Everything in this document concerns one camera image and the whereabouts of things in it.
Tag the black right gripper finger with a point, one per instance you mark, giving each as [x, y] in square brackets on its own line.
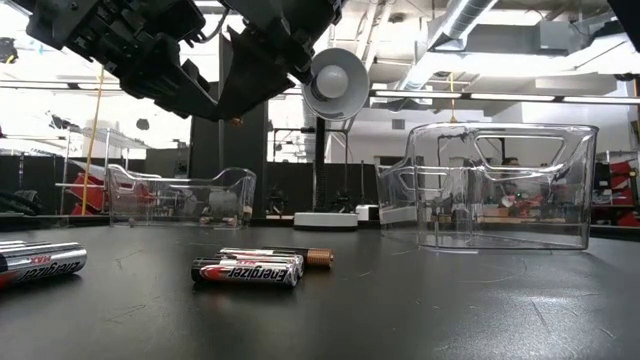
[250, 80]

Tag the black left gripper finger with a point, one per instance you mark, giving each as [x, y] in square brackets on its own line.
[160, 90]
[196, 77]

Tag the black copper Duracell battery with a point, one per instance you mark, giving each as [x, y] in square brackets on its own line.
[205, 220]
[245, 218]
[236, 121]
[320, 257]
[230, 220]

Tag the low clear plastic bin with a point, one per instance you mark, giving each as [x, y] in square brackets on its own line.
[240, 185]

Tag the silver Energizer battery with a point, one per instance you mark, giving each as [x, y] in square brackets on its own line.
[20, 246]
[10, 242]
[45, 262]
[245, 275]
[196, 270]
[260, 254]

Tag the tall clear plastic bin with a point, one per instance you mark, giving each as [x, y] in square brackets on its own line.
[580, 200]

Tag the black small round object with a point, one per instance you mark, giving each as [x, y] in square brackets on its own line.
[142, 124]

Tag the white desk lamp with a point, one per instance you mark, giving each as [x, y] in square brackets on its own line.
[332, 82]

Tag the white metal rack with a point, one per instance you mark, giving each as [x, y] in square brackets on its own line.
[107, 150]

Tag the black partition panel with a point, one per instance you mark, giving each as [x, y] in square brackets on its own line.
[250, 165]

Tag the red crate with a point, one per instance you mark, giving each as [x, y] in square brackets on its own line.
[85, 195]

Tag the long ceiling light strip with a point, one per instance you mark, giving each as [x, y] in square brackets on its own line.
[510, 97]

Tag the black table mat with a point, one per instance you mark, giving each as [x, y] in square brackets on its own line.
[450, 310]

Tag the red storage rack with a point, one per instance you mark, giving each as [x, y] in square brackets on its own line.
[622, 170]

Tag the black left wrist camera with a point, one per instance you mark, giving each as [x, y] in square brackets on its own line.
[187, 20]

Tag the silver ventilation duct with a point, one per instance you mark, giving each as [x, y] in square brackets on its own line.
[450, 30]

